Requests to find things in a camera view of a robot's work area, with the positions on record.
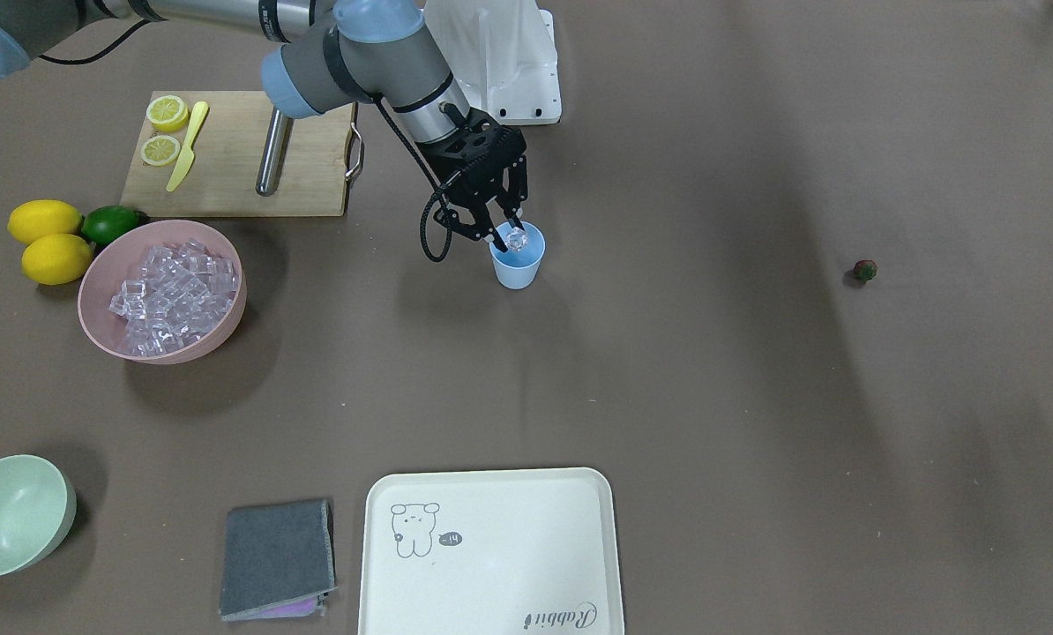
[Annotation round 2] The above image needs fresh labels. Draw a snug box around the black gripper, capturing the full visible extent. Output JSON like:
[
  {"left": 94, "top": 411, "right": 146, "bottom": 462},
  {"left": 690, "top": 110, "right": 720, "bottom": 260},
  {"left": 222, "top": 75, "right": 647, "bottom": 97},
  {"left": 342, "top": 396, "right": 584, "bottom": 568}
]
[{"left": 421, "top": 106, "right": 529, "bottom": 253}]

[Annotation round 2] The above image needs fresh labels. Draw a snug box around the clear ice cube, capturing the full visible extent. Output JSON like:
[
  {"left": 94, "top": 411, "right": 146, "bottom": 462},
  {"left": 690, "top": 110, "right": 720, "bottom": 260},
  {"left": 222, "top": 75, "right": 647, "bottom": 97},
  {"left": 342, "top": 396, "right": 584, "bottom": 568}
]
[{"left": 504, "top": 229, "right": 529, "bottom": 252}]

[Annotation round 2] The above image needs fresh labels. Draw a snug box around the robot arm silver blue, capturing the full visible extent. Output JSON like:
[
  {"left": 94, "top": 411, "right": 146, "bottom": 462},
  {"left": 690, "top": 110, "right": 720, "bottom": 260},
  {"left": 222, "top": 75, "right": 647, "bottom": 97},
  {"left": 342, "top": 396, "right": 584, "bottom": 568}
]
[{"left": 0, "top": 1, "right": 527, "bottom": 252}]

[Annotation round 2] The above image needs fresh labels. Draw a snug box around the light blue plastic cup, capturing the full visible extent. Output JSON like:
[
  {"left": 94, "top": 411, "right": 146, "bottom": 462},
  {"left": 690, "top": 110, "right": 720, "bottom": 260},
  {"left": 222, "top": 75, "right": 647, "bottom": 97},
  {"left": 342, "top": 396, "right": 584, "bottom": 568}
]
[{"left": 488, "top": 221, "right": 547, "bottom": 290}]

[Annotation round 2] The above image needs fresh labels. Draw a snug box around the pile of ice cubes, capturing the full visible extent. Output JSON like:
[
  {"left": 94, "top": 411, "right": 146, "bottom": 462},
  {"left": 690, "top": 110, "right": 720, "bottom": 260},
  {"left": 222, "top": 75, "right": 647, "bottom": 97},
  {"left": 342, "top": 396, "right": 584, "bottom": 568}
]
[{"left": 108, "top": 238, "right": 242, "bottom": 358}]

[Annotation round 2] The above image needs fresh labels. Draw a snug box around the steel muddler black cap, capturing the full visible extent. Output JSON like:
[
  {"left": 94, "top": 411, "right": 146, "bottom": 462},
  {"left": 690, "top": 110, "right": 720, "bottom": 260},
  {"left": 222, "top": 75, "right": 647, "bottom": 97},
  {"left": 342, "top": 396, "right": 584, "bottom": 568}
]
[{"left": 255, "top": 108, "right": 294, "bottom": 197}]

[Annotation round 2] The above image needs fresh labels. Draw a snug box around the yellow plastic knife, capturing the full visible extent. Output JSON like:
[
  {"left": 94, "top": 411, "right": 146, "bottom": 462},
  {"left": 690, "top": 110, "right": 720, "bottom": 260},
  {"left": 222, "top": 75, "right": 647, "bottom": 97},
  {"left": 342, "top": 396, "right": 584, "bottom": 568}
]
[{"left": 165, "top": 101, "right": 211, "bottom": 192}]

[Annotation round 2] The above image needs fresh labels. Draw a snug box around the lemon slice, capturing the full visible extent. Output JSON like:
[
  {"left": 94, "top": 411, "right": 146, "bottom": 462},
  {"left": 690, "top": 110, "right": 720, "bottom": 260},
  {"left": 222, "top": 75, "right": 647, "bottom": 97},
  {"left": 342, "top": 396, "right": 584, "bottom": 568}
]
[
  {"left": 139, "top": 134, "right": 183, "bottom": 168},
  {"left": 145, "top": 95, "right": 190, "bottom": 133}
]

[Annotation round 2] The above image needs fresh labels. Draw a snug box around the pink bowl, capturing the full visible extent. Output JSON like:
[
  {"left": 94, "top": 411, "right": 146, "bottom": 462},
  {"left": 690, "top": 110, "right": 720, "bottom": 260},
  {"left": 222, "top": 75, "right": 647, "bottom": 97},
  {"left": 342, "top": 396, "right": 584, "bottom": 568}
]
[{"left": 78, "top": 220, "right": 247, "bottom": 364}]

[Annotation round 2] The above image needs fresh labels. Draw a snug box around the cream rabbit tray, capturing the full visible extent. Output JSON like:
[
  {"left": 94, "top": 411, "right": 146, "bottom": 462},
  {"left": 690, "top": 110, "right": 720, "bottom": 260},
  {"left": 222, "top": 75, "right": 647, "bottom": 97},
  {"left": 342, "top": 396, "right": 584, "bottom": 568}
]
[{"left": 358, "top": 467, "right": 625, "bottom": 634}]

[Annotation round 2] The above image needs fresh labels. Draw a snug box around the red strawberry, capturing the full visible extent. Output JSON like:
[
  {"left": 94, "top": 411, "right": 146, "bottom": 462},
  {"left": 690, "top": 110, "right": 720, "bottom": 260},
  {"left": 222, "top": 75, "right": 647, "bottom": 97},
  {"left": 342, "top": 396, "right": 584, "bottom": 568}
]
[{"left": 852, "top": 258, "right": 878, "bottom": 284}]

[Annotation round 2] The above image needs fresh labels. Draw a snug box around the green lime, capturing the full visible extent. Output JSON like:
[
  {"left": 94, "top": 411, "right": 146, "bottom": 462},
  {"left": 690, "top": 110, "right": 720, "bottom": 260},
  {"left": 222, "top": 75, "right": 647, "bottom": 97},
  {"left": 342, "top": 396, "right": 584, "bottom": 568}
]
[{"left": 80, "top": 205, "right": 144, "bottom": 246}]

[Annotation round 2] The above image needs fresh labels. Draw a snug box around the grey folded cloth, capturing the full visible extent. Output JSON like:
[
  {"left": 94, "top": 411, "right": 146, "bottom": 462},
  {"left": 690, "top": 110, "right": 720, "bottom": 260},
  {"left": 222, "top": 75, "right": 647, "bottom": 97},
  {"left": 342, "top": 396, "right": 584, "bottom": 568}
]
[{"left": 219, "top": 498, "right": 337, "bottom": 622}]

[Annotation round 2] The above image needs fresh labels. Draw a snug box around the yellow lemon near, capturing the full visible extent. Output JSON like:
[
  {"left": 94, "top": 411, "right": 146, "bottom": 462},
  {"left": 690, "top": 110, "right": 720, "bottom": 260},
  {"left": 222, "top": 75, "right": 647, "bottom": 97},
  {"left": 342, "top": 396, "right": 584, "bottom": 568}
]
[{"left": 21, "top": 234, "right": 93, "bottom": 286}]

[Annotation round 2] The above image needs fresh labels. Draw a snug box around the yellow lemon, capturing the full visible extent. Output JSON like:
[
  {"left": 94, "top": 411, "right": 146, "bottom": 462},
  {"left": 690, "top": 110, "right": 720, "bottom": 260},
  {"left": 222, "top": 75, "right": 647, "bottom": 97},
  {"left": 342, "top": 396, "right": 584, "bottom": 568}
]
[
  {"left": 21, "top": 234, "right": 93, "bottom": 286},
  {"left": 6, "top": 198, "right": 83, "bottom": 245}
]

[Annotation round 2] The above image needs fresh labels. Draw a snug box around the yellow lemon far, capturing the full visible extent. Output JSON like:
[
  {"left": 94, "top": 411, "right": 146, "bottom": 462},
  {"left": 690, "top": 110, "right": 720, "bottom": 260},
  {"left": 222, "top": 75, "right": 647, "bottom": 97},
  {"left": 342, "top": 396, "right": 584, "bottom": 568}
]
[{"left": 6, "top": 198, "right": 83, "bottom": 245}]

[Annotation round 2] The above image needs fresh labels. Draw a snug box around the mint green bowl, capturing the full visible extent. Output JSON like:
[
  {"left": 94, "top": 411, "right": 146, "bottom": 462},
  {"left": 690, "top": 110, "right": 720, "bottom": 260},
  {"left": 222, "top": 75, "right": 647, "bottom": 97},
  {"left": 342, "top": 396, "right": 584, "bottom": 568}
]
[{"left": 0, "top": 454, "right": 78, "bottom": 576}]

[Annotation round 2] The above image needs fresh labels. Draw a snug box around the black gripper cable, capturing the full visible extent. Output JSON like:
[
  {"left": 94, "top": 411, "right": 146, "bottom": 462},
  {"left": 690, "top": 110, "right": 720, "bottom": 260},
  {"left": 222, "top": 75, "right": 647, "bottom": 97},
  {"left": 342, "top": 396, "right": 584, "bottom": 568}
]
[{"left": 372, "top": 97, "right": 452, "bottom": 264}]

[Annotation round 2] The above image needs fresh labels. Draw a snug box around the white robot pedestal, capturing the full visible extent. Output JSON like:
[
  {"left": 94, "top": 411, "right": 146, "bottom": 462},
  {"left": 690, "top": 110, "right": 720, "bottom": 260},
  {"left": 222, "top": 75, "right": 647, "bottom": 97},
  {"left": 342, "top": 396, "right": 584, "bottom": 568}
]
[{"left": 424, "top": 1, "right": 563, "bottom": 126}]

